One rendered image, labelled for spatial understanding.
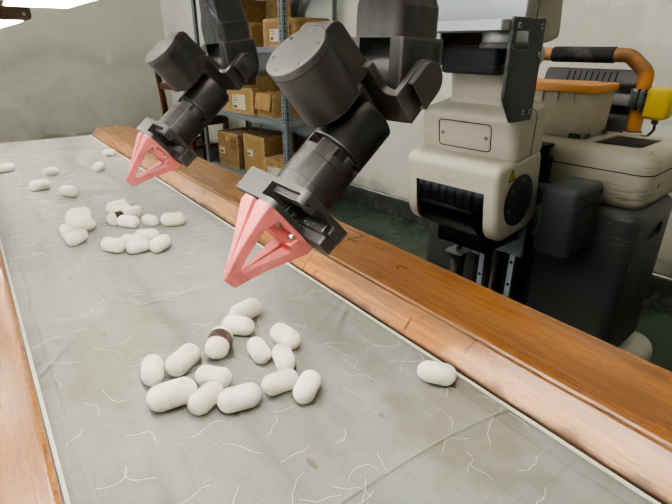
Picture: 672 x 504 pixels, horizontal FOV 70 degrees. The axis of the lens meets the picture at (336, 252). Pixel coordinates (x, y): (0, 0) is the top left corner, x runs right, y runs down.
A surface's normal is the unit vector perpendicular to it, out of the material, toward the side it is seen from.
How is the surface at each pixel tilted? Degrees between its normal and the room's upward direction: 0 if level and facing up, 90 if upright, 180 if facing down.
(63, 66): 90
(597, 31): 90
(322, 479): 0
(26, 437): 0
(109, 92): 90
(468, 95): 98
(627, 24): 90
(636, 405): 0
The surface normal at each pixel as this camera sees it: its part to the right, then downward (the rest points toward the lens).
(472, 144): -0.74, 0.39
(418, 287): 0.00, -0.92
